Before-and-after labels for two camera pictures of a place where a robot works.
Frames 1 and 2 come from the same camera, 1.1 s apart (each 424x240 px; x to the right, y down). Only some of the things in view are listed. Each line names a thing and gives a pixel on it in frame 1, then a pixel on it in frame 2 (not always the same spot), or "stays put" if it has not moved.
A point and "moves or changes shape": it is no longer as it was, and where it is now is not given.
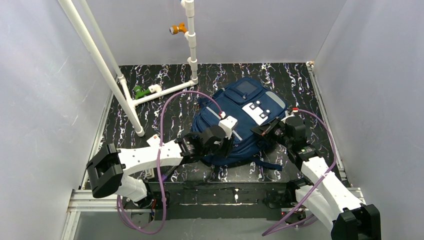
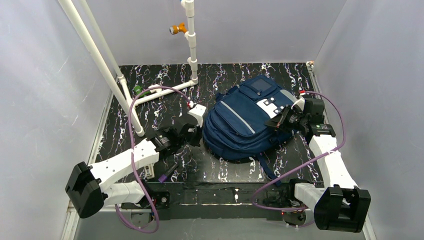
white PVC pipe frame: (129, 106) stays put
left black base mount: (153, 200) stays put
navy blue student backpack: (251, 104) moves or changes shape
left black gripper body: (226, 144) → (191, 126)
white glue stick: (150, 173) stays put
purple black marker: (165, 176) stays put
